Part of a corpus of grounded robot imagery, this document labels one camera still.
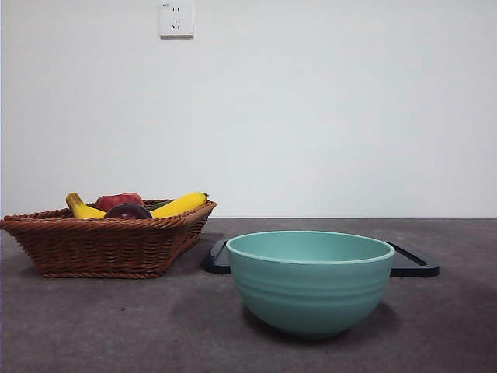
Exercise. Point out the dark green vegetable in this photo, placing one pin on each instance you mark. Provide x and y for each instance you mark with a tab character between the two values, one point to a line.
158	204

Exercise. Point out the teal ribbed bowl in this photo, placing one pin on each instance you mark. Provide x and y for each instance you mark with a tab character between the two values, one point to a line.
310	291

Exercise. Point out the white wall socket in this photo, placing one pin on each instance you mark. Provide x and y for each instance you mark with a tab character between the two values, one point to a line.
176	19

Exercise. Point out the brown wicker basket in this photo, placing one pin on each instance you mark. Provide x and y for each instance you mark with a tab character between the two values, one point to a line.
101	248

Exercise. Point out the dark purple plum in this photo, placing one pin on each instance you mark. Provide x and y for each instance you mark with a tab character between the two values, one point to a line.
128	211

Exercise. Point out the yellow banana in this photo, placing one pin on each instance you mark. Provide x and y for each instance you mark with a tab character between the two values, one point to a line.
176	205

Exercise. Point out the dark green rectangular tray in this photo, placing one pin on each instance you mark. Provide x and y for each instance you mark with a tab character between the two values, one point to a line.
415	268

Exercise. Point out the red apple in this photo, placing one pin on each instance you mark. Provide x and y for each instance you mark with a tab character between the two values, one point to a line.
118	199

